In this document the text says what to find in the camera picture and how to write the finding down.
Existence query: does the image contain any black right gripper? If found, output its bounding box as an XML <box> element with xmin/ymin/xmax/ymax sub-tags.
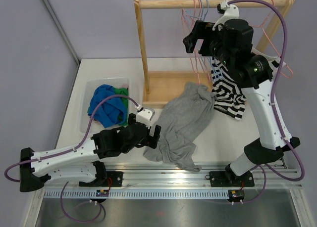
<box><xmin>183</xmin><ymin>21</ymin><xmax>235</xmax><ymax>69</ymax></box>

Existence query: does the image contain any blue tank top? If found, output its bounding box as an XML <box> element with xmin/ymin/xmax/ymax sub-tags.
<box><xmin>88</xmin><ymin>85</ymin><xmax>125</xmax><ymax>128</ymax></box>

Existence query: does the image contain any green tank top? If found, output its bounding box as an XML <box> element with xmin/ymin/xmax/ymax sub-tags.
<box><xmin>114</xmin><ymin>87</ymin><xmax>129</xmax><ymax>126</ymax></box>

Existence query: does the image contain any grey tank top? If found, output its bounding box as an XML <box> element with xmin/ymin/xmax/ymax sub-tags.
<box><xmin>143</xmin><ymin>82</ymin><xmax>215</xmax><ymax>173</ymax></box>

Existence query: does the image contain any black white striped top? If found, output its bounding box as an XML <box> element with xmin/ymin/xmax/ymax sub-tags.
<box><xmin>211</xmin><ymin>60</ymin><xmax>246</xmax><ymax>120</ymax></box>

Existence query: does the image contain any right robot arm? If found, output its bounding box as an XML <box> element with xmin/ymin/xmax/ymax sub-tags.
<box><xmin>183</xmin><ymin>19</ymin><xmax>300</xmax><ymax>185</ymax></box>

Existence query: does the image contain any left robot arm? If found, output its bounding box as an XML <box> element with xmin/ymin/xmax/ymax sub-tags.
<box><xmin>19</xmin><ymin>113</ymin><xmax>161</xmax><ymax>192</ymax></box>

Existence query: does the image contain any wooden clothes rack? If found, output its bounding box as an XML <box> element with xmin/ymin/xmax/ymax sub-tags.
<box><xmin>134</xmin><ymin>0</ymin><xmax>285</xmax><ymax>108</ymax></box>

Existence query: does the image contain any clear plastic basket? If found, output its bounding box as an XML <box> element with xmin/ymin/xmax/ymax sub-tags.
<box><xmin>78</xmin><ymin>77</ymin><xmax>130</xmax><ymax>134</ymax></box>

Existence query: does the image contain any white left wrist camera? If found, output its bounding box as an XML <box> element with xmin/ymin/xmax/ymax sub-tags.
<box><xmin>136</xmin><ymin>104</ymin><xmax>155</xmax><ymax>128</ymax></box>

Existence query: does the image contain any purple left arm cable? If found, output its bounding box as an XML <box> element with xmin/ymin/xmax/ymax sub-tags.
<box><xmin>4</xmin><ymin>94</ymin><xmax>142</xmax><ymax>223</ymax></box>

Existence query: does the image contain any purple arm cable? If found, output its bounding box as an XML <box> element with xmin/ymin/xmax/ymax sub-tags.
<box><xmin>4</xmin><ymin>94</ymin><xmax>142</xmax><ymax>223</ymax></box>
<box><xmin>227</xmin><ymin>0</ymin><xmax>306</xmax><ymax>205</ymax></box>

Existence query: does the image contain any white slotted cable duct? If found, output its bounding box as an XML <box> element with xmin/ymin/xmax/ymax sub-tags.
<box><xmin>44</xmin><ymin>188</ymin><xmax>229</xmax><ymax>199</ymax></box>

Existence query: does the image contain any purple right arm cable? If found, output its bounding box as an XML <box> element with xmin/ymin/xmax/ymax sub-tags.
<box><xmin>227</xmin><ymin>0</ymin><xmax>306</xmax><ymax>205</ymax></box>

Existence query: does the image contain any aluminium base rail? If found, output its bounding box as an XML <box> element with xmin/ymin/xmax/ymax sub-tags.
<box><xmin>32</xmin><ymin>161</ymin><xmax>303</xmax><ymax>191</ymax></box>

